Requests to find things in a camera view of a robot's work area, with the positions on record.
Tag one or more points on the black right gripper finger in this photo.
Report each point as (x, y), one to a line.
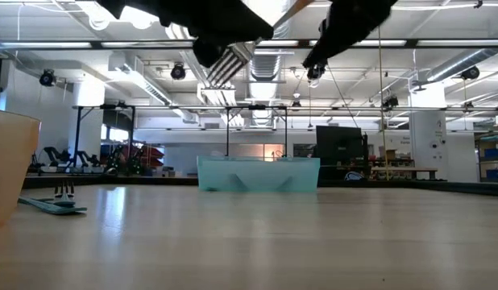
(337, 42)

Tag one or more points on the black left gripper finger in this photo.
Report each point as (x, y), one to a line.
(210, 52)

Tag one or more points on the black background robot arm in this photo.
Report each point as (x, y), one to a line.
(55, 155)

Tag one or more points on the black computer monitor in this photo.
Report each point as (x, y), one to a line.
(339, 143)

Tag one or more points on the red storage object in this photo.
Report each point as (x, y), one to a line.
(150, 153)

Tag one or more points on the cardboard box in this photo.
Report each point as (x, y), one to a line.
(388, 153)

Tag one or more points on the cluttered background desk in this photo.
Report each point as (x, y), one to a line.
(353, 164)

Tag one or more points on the white building column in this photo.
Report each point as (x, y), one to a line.
(428, 133)

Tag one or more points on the teal plastic bin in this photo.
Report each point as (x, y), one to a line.
(257, 175)

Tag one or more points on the blue storage bins shelf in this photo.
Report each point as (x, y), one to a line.
(495, 153)

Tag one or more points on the cluttered background workbench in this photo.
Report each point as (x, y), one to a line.
(51, 171)

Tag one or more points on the tan plastic cup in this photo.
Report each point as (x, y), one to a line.
(11, 169)

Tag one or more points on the black hanging camera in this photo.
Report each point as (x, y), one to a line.
(470, 73)
(315, 73)
(391, 102)
(178, 72)
(47, 78)

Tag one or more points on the black overhead frame bar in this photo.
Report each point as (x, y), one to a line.
(412, 43)

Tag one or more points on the silver ventilation duct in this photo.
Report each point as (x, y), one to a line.
(269, 66)
(458, 64)

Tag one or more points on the black metal rig frame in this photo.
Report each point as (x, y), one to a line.
(132, 129)

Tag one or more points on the black table edge rail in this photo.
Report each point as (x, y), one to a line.
(152, 181)

